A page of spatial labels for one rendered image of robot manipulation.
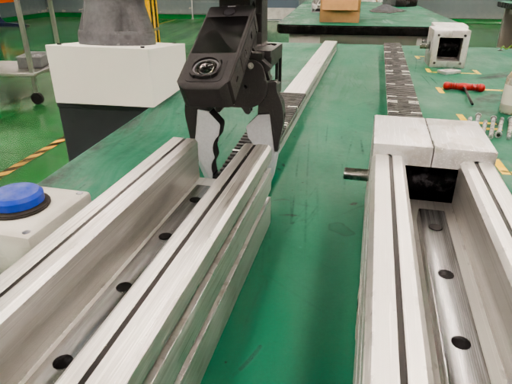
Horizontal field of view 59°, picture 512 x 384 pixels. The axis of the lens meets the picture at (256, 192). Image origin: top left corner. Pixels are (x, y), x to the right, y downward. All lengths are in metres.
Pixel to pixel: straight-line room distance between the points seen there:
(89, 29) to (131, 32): 0.08
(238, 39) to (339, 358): 0.26
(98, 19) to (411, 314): 0.83
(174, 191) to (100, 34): 0.59
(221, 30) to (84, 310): 0.26
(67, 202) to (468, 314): 0.30
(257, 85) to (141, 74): 0.46
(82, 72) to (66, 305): 0.69
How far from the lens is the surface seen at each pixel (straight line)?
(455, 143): 0.43
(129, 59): 0.88
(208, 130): 0.48
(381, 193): 0.34
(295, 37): 2.48
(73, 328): 0.27
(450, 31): 1.33
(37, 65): 4.45
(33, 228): 0.37
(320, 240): 0.43
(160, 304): 0.23
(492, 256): 0.31
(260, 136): 0.46
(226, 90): 0.37
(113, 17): 0.94
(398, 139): 0.42
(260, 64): 0.44
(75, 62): 0.93
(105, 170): 0.61
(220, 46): 0.40
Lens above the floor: 1.01
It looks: 26 degrees down
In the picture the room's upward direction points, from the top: straight up
